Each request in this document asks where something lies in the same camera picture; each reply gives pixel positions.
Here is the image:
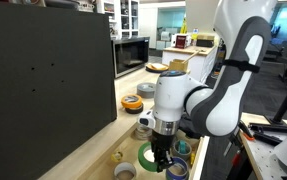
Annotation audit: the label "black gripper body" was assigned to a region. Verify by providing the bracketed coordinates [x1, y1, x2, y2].
[150, 129, 178, 158]

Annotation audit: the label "green tape roll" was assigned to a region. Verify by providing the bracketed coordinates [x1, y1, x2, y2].
[137, 141, 161, 173]

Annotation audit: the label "blue grey tape roll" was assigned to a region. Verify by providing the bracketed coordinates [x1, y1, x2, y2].
[165, 156, 190, 180]

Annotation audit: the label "grey teal tape roll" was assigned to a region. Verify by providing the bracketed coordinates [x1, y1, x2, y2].
[171, 139, 193, 162]

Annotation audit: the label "clear tape roll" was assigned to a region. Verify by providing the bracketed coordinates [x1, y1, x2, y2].
[134, 123, 153, 141]

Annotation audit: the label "wooden drawer white front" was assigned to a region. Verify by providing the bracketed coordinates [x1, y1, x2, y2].
[77, 119, 211, 180]

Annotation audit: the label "flat black tape roll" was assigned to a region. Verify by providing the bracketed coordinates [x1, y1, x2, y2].
[124, 103, 145, 115]

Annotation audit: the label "yellow white tape roll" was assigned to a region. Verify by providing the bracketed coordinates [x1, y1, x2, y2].
[113, 161, 138, 180]

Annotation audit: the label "small yellow tape roll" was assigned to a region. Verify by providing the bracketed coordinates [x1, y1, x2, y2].
[110, 151, 124, 164]

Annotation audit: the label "orange tape roll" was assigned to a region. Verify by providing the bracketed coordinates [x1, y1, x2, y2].
[120, 93, 144, 110]

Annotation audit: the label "dark plate with bread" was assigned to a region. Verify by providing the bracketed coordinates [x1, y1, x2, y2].
[145, 62, 170, 74]

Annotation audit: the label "wooden utensil box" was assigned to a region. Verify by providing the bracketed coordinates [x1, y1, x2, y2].
[168, 58, 189, 73]

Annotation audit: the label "white island cabinet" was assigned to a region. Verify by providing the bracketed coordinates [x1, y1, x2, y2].
[161, 44, 219, 84]

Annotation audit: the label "wooden spoon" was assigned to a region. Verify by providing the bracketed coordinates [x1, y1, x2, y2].
[182, 49, 201, 64]

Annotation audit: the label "white robot body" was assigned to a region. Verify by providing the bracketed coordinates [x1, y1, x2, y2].
[240, 112, 287, 180]

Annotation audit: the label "black microwave oven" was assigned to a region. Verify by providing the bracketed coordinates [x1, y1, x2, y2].
[110, 36, 151, 80]

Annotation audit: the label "red white box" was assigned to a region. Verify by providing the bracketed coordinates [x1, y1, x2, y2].
[174, 33, 193, 50]

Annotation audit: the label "black hand tools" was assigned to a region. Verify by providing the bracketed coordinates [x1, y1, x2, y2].
[237, 119, 287, 147]

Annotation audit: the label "black box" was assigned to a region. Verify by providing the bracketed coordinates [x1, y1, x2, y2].
[195, 38, 216, 48]

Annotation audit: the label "yellow caution sign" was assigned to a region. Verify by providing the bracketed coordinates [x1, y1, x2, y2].
[179, 17, 188, 35]

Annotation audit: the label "white shelf unit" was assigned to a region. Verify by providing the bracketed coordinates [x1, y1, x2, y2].
[95, 0, 141, 40]

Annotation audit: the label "large black panel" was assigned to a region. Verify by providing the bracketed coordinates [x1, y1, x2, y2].
[0, 0, 118, 180]

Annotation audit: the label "silver duct tape roll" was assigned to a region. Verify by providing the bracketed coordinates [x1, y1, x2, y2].
[136, 81, 157, 99]

